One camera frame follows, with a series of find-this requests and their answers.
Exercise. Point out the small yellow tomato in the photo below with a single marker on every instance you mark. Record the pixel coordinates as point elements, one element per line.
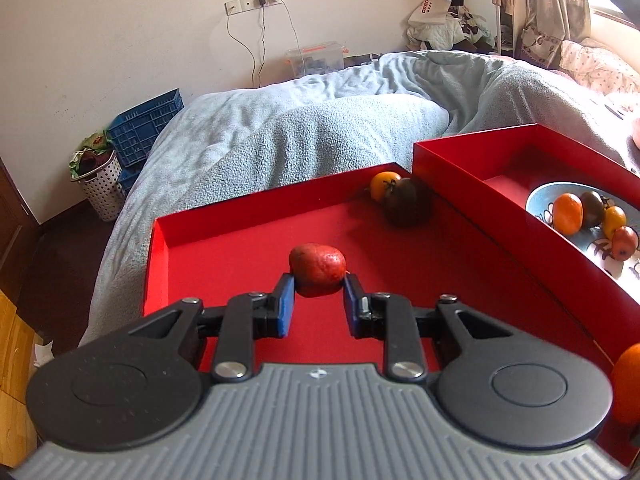
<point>615,219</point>

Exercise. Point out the white shopping bag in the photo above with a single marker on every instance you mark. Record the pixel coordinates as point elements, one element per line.
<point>429,9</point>

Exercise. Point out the red tray holding plate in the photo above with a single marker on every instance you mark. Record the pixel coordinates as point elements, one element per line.
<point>500,160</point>

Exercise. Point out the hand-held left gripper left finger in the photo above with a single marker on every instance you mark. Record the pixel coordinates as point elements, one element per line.
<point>286,305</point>

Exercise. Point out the red round fruit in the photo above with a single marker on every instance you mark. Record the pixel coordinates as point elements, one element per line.
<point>317,270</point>

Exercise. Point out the blue tiger print plate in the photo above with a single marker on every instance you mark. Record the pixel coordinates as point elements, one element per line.
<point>542,200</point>

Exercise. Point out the white clothes rack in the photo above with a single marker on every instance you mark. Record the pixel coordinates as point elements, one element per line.
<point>497,30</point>

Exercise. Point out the small dark tomato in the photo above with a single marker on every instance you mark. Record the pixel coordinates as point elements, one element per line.
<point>593,207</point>

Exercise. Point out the white wall outlet strip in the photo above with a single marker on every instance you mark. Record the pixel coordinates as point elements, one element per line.
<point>245,5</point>

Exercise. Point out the small blue plastic crate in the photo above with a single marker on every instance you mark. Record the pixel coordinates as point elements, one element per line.
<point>131,179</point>

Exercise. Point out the white paper scrap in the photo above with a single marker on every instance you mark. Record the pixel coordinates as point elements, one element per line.
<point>42,355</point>

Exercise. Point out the pile of clothes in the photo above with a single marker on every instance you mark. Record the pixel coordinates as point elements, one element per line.
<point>450,30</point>

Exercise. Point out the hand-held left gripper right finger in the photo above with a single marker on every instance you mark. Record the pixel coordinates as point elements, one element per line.
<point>352,305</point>

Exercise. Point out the large dark tomato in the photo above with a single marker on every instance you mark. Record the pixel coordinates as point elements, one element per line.
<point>407,202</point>

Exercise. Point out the clear plastic storage box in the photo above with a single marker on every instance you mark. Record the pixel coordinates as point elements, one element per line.
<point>315,60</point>

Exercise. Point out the pink object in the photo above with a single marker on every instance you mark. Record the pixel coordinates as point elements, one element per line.
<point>636,134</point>

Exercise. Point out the yellow orange tomato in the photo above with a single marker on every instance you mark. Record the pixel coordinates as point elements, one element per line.
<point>382,184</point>

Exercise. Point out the red tray holding fruit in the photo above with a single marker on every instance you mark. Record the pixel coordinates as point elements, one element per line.
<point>225,250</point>

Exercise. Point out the floral curtain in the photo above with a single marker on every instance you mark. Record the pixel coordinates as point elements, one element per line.
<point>555,10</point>

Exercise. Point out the orange mandarin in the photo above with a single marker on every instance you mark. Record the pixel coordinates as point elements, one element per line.
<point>628,385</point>
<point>568,214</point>

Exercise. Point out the grey blue blanket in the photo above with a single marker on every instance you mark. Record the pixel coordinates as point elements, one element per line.
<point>280,130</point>

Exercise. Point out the white laundry basket with clothes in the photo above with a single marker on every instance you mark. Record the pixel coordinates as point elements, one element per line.
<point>100,185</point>

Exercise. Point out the dark brown door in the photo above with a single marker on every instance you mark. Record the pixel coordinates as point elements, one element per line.
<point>12,220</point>

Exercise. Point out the floral pillow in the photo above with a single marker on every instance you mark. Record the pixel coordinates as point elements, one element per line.
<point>595,62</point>

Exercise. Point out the small red tomato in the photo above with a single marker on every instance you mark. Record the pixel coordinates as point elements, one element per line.
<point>625,244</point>

